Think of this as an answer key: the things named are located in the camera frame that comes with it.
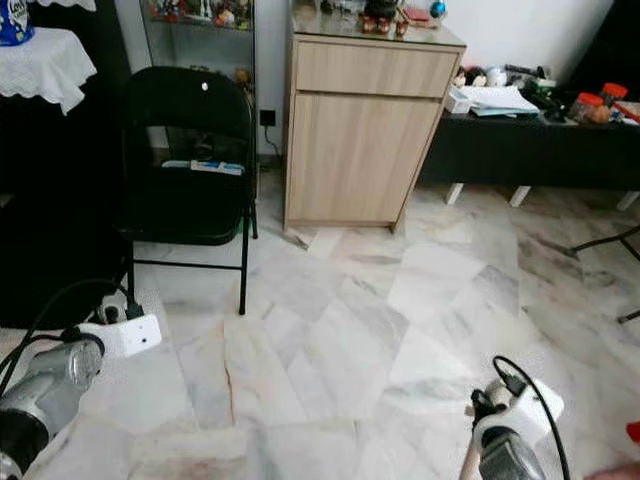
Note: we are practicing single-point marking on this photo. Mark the black low table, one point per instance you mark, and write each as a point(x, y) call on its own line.
point(530, 155)

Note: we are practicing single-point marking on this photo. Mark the black upright piano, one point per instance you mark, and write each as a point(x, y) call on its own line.
point(55, 220)

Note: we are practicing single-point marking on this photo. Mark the light wood drawer cabinet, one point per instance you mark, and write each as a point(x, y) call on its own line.
point(360, 150)

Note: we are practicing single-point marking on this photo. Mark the white paper stack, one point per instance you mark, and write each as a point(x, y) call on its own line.
point(495, 100)

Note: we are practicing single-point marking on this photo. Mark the red lidded jar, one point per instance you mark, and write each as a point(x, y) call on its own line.
point(590, 108)
point(614, 93)

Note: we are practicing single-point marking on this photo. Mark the blue white book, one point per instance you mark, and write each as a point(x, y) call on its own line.
point(205, 167)

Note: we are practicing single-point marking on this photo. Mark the white lace cloth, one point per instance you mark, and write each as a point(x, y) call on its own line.
point(65, 4)
point(45, 70)

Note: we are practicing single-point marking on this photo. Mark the red book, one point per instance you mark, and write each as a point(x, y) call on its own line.
point(416, 15)

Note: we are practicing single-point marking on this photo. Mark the blue ball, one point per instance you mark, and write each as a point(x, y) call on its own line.
point(437, 9)

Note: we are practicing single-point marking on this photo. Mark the blue white container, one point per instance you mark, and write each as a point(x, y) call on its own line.
point(15, 22)

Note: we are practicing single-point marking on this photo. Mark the black folding chair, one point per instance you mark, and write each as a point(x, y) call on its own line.
point(185, 115)

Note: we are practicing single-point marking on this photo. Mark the glass display cabinet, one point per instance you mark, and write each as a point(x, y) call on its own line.
point(200, 40)

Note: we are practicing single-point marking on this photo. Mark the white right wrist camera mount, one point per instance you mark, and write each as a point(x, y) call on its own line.
point(525, 412)

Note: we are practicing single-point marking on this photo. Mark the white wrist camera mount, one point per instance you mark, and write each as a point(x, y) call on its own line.
point(135, 335)
point(525, 412)

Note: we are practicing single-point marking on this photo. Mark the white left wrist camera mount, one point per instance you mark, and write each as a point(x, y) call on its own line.
point(135, 335)

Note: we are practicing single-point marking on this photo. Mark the black wall socket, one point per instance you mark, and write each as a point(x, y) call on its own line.
point(267, 117)

